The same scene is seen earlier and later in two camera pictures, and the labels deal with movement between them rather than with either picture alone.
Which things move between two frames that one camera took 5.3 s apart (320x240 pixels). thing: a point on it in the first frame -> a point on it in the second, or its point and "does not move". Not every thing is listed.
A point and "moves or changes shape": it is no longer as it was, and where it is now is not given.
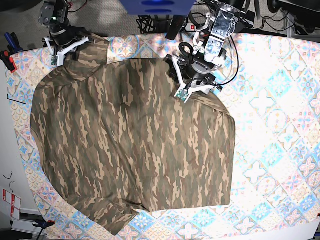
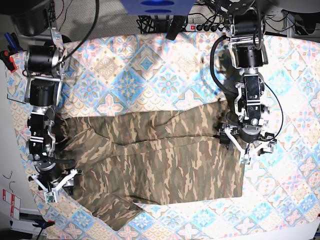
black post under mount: (175, 26) does not move
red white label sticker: (15, 202) does not move
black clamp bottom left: (43, 224) does not move
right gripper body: (193, 72) -> (247, 138)
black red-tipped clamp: (8, 60) does not move
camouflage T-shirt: (119, 141) moves or changes shape
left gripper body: (63, 39) -> (50, 177)
